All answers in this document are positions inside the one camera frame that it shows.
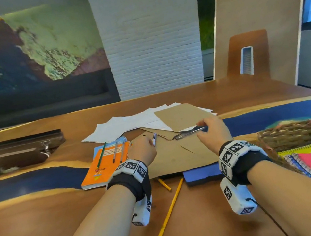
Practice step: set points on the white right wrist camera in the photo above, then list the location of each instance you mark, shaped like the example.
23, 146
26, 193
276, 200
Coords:
237, 198

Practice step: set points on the yellow notebook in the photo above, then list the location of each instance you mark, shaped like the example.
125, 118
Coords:
303, 149

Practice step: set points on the brown kraft paper sheet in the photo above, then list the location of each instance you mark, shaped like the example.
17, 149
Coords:
173, 155
182, 116

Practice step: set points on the bunch of yellow pencils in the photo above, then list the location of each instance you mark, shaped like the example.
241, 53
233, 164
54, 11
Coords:
170, 209

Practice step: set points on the green pencil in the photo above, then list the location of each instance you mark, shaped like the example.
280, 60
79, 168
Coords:
101, 155

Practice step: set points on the person's left hand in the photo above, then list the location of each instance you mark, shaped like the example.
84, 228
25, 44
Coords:
141, 151

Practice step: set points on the green foliage wall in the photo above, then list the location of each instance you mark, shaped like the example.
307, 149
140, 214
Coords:
206, 24

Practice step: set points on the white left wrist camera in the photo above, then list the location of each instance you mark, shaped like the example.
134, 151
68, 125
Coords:
143, 213

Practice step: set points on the wooden table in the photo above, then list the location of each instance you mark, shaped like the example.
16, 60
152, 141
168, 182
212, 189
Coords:
58, 228

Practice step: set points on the brown wooden chair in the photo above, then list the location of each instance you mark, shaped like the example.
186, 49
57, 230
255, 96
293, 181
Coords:
261, 51

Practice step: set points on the black white markers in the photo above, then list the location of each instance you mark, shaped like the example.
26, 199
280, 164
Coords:
154, 138

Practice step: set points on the black left wrist marker band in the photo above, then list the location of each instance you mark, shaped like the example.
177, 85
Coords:
130, 183

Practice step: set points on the woven wicker basket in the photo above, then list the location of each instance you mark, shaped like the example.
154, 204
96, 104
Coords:
292, 135

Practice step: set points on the dark wooden box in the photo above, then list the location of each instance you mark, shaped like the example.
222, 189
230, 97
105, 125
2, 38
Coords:
9, 152

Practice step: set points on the large abstract wall painting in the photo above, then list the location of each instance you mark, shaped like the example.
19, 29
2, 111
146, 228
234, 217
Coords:
42, 43

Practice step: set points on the dark sofa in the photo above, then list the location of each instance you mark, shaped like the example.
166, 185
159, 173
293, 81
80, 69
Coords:
45, 99

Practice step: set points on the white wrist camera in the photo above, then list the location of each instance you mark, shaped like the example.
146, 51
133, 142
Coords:
143, 213
237, 198

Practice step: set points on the black wrist marker band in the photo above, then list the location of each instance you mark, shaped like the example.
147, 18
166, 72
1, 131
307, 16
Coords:
249, 166
130, 183

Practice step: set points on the person's right hand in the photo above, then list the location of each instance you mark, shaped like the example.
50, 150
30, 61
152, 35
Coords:
218, 135

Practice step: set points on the black right wrist marker band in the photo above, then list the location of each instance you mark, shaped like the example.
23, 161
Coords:
249, 166

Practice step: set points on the person's right forearm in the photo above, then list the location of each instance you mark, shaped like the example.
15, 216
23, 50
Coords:
306, 201

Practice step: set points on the brown metal-framed board panel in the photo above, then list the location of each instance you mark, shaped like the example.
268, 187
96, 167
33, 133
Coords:
257, 1

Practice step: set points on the blue eraser block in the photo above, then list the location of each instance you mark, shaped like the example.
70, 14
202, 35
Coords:
200, 174

